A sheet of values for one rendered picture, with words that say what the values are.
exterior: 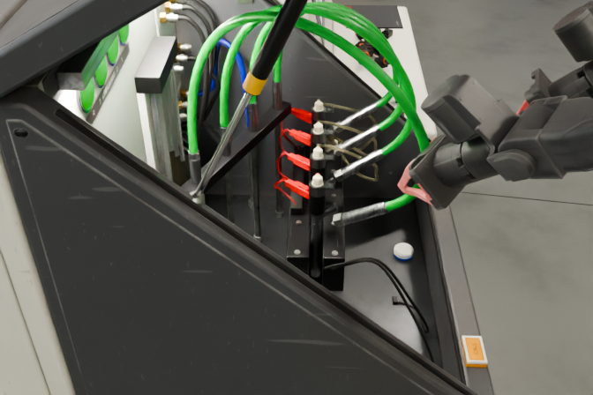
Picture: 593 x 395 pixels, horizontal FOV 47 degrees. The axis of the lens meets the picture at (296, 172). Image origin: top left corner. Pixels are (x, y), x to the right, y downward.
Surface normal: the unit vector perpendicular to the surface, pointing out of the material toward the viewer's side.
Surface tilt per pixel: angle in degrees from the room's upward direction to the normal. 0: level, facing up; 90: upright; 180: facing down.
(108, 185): 90
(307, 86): 90
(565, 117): 40
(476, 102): 45
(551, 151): 108
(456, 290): 0
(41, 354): 90
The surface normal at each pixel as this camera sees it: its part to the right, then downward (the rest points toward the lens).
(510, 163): -0.62, 0.70
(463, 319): 0.00, -0.81
